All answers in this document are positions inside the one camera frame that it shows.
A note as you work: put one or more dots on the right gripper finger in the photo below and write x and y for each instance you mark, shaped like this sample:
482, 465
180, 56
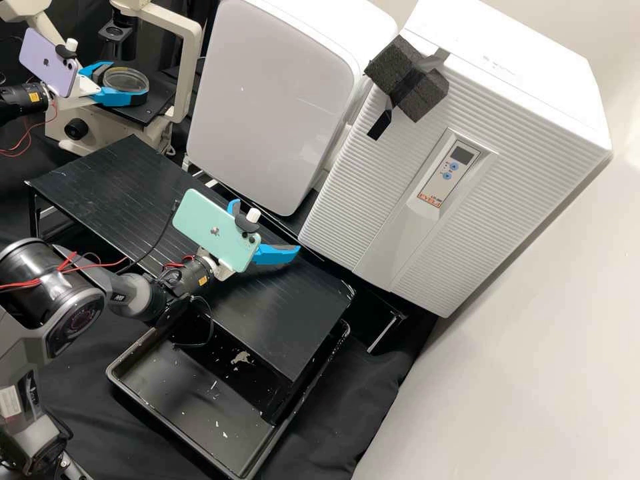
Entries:
233, 207
272, 256

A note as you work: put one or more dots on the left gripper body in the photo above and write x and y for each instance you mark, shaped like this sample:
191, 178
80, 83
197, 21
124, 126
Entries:
87, 89

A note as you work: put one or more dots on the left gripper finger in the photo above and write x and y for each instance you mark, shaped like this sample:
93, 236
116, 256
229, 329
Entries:
95, 70
120, 99

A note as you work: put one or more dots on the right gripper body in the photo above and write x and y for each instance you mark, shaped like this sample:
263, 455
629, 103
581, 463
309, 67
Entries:
222, 272

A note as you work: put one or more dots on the petri dish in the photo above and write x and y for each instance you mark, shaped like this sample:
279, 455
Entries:
125, 80

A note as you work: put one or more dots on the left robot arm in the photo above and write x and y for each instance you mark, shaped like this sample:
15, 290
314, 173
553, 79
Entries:
25, 97

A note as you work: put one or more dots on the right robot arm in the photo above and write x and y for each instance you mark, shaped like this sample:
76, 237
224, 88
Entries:
50, 295

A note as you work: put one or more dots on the cream microscope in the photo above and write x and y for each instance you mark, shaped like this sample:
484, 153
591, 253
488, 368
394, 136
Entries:
100, 125

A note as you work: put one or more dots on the black platform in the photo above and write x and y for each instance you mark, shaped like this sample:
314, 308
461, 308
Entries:
370, 307
125, 200

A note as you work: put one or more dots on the incubator door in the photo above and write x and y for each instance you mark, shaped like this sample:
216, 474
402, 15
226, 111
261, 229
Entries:
375, 240

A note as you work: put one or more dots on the white box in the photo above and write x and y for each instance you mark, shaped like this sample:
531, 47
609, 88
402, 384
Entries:
275, 100

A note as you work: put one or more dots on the black tray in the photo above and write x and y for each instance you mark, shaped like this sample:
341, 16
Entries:
200, 415

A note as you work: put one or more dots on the white incubator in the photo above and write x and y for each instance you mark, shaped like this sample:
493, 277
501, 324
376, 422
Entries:
500, 40

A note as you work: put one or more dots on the right wrist camera phone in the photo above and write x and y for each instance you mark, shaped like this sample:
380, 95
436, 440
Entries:
210, 225

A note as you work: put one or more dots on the wrist camera phone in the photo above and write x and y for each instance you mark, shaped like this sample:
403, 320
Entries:
45, 62
210, 225

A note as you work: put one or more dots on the left wrist camera phone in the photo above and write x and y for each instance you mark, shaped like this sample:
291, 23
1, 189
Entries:
45, 62

